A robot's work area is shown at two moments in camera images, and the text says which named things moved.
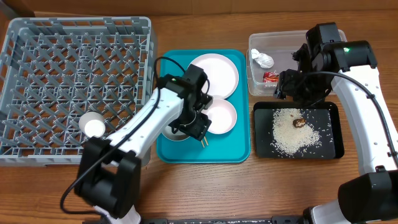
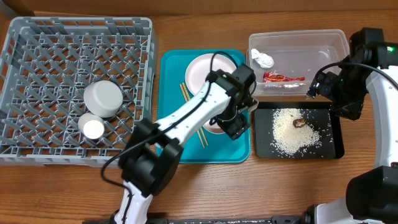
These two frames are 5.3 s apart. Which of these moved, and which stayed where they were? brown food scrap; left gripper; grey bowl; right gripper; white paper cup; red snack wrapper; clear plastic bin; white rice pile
Moved: right gripper; left gripper; grey bowl
Stayed: clear plastic bin; white rice pile; white paper cup; brown food scrap; red snack wrapper
